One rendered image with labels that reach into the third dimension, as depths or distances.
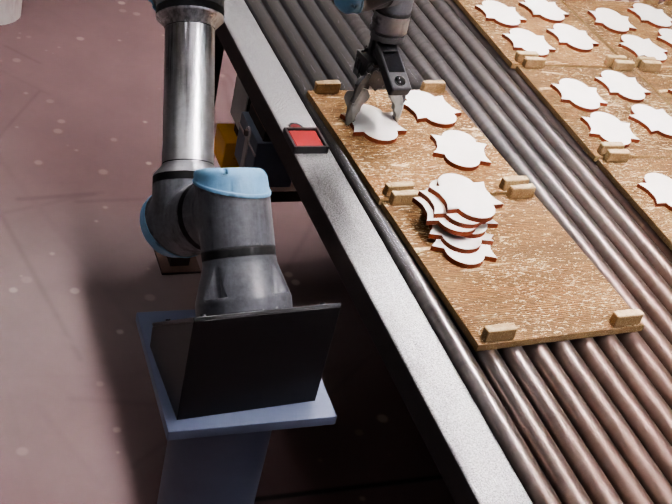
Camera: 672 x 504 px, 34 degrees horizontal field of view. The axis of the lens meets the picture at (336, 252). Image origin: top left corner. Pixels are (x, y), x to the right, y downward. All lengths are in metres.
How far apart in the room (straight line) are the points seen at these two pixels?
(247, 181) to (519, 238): 0.66
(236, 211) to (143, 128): 2.34
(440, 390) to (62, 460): 1.25
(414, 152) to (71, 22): 2.57
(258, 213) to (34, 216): 1.88
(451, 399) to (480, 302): 0.24
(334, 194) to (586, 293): 0.51
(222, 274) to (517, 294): 0.59
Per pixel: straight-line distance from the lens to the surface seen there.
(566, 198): 2.34
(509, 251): 2.08
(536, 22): 3.08
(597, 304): 2.03
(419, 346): 1.82
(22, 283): 3.23
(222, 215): 1.65
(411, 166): 2.24
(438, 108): 2.46
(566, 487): 1.69
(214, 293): 1.65
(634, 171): 2.50
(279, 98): 2.40
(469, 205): 2.04
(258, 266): 1.65
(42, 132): 3.89
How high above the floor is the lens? 2.07
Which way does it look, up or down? 36 degrees down
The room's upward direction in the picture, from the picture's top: 15 degrees clockwise
